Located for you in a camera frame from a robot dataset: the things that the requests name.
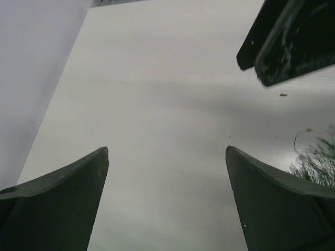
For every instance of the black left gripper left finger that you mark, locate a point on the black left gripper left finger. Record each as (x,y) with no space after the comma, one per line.
(56,211)

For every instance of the small green christmas tree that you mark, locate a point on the small green christmas tree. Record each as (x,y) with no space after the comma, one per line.
(316,163)

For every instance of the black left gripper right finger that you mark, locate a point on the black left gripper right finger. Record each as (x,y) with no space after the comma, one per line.
(277,210)

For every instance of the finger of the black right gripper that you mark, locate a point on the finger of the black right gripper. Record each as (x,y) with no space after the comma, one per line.
(300,42)
(258,33)

